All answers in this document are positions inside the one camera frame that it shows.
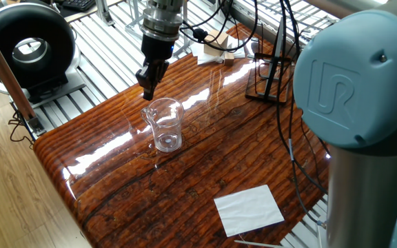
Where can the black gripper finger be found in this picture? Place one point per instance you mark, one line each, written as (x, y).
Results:
(148, 81)
(162, 69)

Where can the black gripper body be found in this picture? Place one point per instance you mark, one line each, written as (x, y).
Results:
(157, 50)

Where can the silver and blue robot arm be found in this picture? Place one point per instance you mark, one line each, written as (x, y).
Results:
(357, 86)

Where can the black metal cup rack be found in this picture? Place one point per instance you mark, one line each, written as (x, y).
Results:
(272, 69)

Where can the large wooden block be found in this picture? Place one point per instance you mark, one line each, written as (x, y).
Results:
(219, 39)

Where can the white crumpled cloth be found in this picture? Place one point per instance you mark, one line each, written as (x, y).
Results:
(238, 51)

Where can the black keyboard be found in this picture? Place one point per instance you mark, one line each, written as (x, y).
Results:
(78, 4)

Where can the white paper sheet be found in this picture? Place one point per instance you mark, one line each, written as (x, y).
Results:
(248, 210)

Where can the aluminium profile post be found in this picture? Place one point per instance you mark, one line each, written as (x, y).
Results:
(103, 12)

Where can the black round duct fan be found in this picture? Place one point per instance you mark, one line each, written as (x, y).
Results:
(29, 20)

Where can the aluminium frame bar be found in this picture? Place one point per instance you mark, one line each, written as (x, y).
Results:
(2, 69)

